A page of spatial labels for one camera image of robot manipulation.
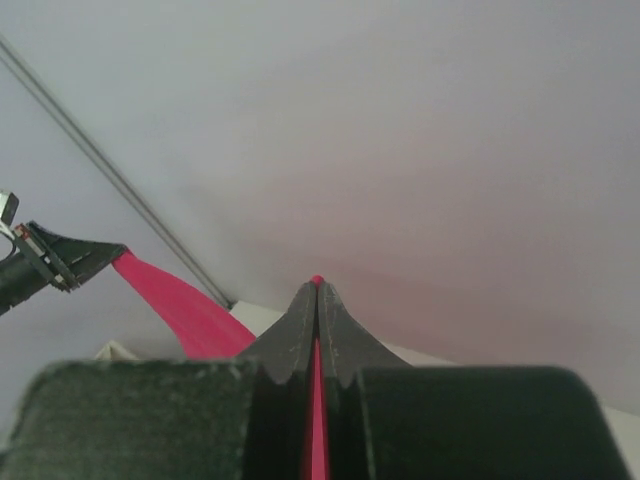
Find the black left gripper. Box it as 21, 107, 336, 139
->
1, 190, 126, 314

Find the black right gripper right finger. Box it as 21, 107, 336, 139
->
317, 282, 630, 479

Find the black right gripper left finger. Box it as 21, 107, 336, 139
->
1, 282, 317, 479

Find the wicker basket with cloth liner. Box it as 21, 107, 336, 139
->
94, 340, 140, 361

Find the pink t shirt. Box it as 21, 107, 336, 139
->
113, 251, 330, 479

